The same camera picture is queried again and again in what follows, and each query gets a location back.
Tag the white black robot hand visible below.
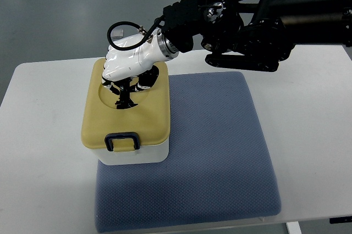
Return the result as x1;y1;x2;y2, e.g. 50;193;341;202
102;29;179;92

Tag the yellow storage box lid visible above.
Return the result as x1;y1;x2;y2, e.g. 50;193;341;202
81;58;171;149

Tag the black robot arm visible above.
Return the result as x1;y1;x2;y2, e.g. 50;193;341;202
107;0;351;76

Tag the white storage box base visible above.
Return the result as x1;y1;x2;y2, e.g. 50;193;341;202
91;138;169;165

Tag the blue-grey foam cushion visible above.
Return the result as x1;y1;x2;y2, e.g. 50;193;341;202
95;71;281;232

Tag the black bracket under table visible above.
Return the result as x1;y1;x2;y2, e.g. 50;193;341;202
329;216;352;224

